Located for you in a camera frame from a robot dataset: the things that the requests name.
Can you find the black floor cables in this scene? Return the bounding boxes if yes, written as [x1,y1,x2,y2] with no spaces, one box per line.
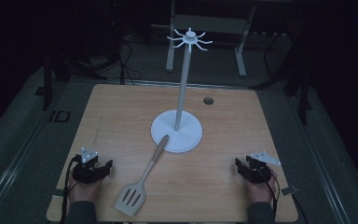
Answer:
[117,38,144,86]

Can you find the person's right hand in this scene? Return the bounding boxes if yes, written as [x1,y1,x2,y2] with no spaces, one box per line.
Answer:
[245,167,280,205]

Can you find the slotted spatula with wooden handle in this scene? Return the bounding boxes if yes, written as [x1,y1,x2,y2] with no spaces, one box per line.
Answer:
[114,134,170,217]

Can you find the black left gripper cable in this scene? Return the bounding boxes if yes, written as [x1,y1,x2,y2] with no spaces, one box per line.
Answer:
[59,155,82,224]

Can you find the black metal stand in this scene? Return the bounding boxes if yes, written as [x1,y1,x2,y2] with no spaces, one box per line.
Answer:
[250,31,313,126]
[40,52,108,112]

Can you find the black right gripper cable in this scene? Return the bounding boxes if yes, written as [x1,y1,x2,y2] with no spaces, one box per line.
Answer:
[259,169,282,220]

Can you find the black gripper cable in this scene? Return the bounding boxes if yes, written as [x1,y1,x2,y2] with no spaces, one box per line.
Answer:
[59,155,82,224]
[259,169,282,220]

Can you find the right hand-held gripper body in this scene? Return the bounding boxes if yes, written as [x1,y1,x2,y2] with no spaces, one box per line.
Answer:
[241,150,282,185]

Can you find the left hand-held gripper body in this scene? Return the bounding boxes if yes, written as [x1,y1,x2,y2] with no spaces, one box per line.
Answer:
[72,147,107,185]

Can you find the white utensil stand with hooks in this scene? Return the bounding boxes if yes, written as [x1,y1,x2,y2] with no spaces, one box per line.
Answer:
[150,27,213,154]

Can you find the person's left hand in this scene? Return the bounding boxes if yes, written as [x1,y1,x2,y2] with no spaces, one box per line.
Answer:
[66,170,104,203]

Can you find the grey metal table frame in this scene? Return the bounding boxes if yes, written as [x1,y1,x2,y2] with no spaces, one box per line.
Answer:
[165,0,258,78]

